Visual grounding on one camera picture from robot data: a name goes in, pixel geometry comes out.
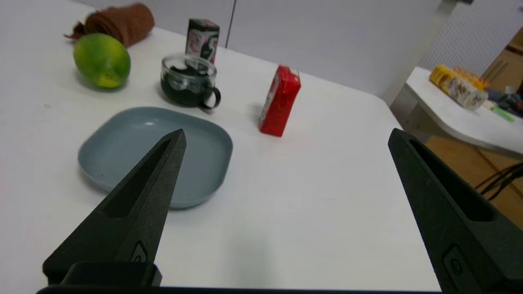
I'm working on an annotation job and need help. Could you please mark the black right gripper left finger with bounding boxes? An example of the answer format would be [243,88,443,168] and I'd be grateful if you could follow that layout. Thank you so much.
[42,129,188,286]

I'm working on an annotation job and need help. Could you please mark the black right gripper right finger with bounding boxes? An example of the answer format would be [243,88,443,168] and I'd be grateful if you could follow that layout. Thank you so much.
[388,128,523,293]

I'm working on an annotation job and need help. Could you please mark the brown towel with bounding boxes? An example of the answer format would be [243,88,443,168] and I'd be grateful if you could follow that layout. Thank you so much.
[64,3,155,48]

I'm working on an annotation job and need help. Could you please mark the grey-blue square dish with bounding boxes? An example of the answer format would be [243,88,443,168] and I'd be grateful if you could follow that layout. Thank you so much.
[77,107,234,210]

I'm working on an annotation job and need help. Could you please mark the white side table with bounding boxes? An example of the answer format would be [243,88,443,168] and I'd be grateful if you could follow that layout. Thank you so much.
[390,67,523,160]

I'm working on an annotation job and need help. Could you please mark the green pen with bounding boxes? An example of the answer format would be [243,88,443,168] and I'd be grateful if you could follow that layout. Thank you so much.
[490,105,516,123]

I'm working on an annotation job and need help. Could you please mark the black device on side table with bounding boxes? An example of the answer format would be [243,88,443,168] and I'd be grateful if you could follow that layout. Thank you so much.
[486,88,523,119]

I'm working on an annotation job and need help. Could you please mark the yellow snack box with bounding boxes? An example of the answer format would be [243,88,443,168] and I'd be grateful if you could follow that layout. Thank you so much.
[429,65,489,111]

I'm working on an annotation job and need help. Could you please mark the green mango fruit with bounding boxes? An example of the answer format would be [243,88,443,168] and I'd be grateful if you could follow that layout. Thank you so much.
[73,33,132,89]

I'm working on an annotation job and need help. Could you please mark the wooden shelf cabinet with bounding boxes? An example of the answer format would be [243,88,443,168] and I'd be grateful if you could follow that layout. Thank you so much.
[480,27,523,94]

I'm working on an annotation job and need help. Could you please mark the red snack carton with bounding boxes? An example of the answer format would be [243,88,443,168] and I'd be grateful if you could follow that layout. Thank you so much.
[259,65,302,137]

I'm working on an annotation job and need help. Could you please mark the small black drink carton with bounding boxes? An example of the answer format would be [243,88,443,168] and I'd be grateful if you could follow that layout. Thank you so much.
[186,18,220,65]

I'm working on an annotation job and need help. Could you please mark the black floor cables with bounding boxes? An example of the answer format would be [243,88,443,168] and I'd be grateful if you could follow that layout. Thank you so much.
[474,163,523,200]

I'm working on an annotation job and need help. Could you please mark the glass cup with black handle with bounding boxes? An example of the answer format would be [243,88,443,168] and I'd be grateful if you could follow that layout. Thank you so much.
[160,53,221,110]

